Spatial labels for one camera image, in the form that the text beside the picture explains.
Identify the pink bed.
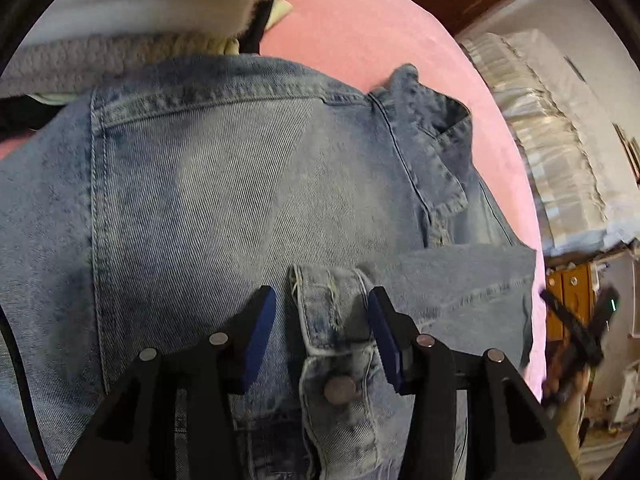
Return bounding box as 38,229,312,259
0,0,548,480

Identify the blue denim jacket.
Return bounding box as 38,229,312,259
0,55,538,480

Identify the grey knitted garment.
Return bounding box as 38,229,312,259
0,32,236,98

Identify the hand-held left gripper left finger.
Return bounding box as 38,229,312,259
59,285,277,480

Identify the black cable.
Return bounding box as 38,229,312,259
0,304,59,480

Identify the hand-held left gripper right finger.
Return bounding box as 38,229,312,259
366,287,582,480

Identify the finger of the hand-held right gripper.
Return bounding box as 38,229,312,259
539,290,605,367

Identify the orange wooden cabinet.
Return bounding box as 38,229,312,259
544,262,599,345

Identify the black furry cloth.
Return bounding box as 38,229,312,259
239,0,277,56

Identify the pale yellow cloth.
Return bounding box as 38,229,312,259
212,0,294,57

